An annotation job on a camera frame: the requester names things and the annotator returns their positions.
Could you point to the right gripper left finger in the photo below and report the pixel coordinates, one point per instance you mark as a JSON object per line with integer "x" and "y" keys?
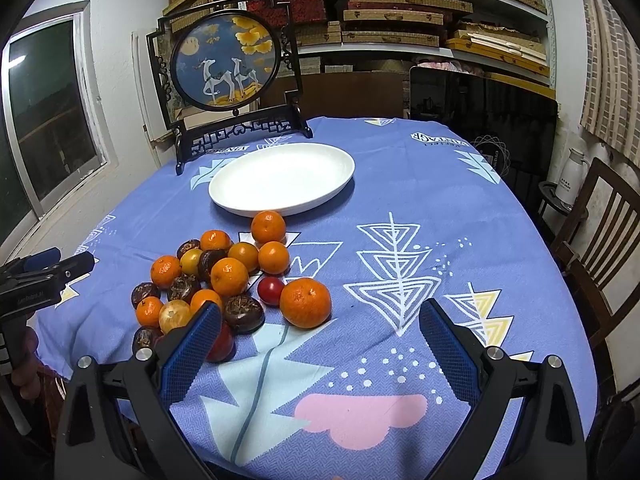
{"x": 116, "y": 421}

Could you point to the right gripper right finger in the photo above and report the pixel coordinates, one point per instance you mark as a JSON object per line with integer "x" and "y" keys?
{"x": 547, "y": 441}

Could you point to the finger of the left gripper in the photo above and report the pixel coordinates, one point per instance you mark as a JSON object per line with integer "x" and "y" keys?
{"x": 40, "y": 261}
{"x": 73, "y": 267}

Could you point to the dark brown passion fruit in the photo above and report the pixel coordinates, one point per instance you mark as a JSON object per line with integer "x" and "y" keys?
{"x": 243, "y": 314}

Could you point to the large orange mandarin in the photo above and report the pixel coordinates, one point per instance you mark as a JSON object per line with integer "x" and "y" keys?
{"x": 305, "y": 303}

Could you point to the dark red plum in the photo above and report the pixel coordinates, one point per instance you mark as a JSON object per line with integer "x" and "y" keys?
{"x": 222, "y": 347}

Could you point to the left hand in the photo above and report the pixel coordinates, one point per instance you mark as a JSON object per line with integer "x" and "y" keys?
{"x": 25, "y": 377}

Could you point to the dark passion fruit left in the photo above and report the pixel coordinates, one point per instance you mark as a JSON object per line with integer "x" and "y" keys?
{"x": 142, "y": 291}

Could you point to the small orange mandarin front left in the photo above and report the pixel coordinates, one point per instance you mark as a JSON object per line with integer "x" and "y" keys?
{"x": 148, "y": 312}

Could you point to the orange mandarin far left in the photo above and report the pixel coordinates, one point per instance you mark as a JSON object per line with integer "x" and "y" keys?
{"x": 165, "y": 270}

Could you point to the pale yellow round fruit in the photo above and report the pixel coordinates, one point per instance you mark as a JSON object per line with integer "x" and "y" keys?
{"x": 174, "y": 314}

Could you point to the yellow small fruit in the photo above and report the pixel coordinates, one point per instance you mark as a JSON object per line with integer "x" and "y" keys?
{"x": 190, "y": 260}

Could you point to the aluminium sliding window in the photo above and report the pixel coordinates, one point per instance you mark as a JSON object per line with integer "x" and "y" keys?
{"x": 53, "y": 128}

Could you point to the orange mandarin centre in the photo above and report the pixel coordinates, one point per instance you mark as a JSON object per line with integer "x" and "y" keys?
{"x": 229, "y": 277}

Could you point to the orange mandarin middle back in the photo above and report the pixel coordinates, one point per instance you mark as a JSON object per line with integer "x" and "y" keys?
{"x": 247, "y": 254}

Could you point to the wooden chair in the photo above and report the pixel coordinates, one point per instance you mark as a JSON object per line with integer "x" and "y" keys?
{"x": 613, "y": 242}

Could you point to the red tomato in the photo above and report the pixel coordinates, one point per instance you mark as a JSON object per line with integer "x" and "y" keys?
{"x": 269, "y": 290}

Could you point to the orange mandarin near plate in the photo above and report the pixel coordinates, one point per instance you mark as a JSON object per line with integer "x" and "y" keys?
{"x": 268, "y": 226}

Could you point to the orange mandarin right middle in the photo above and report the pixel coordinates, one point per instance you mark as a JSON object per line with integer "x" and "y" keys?
{"x": 273, "y": 258}

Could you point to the blue patterned tablecloth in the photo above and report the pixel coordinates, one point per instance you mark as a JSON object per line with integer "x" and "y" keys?
{"x": 362, "y": 396}

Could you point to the white oval plate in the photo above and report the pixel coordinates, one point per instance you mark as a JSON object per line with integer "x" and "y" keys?
{"x": 287, "y": 178}

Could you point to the white thermos jug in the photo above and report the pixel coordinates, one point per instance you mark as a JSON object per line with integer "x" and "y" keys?
{"x": 572, "y": 177}

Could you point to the round deer embroidery screen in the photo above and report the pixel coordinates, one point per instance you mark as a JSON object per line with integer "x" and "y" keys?
{"x": 223, "y": 69}

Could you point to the checkered curtain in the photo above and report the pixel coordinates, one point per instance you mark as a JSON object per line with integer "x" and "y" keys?
{"x": 611, "y": 110}

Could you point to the white metal storage shelf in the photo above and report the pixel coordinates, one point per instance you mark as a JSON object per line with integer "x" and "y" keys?
{"x": 441, "y": 28}

